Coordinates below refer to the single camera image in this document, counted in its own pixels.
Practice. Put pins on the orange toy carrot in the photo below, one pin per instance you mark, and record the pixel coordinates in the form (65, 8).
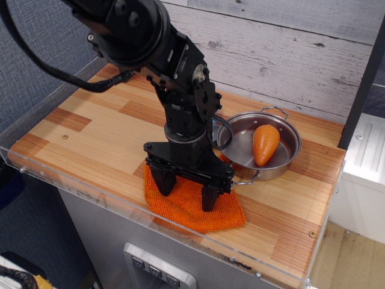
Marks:
(266, 139)

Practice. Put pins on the silver pot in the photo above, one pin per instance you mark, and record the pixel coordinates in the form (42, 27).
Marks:
(239, 154)

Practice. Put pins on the orange cloth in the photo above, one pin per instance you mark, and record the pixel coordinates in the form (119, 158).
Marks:
(184, 206)

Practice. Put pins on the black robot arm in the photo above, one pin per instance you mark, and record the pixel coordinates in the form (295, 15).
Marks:
(138, 37)

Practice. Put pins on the clear acrylic guard rail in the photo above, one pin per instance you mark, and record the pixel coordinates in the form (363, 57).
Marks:
(90, 147)

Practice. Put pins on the white metal side cabinet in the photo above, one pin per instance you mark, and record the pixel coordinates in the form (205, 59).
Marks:
(358, 202)

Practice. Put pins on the woven basket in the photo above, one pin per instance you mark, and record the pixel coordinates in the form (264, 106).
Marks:
(25, 279)

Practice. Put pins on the silver control panel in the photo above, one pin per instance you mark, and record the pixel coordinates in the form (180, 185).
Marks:
(157, 267)

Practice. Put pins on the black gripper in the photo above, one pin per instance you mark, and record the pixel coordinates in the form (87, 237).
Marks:
(191, 157)

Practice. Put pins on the black vertical post right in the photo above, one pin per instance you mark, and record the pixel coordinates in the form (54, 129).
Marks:
(366, 83)

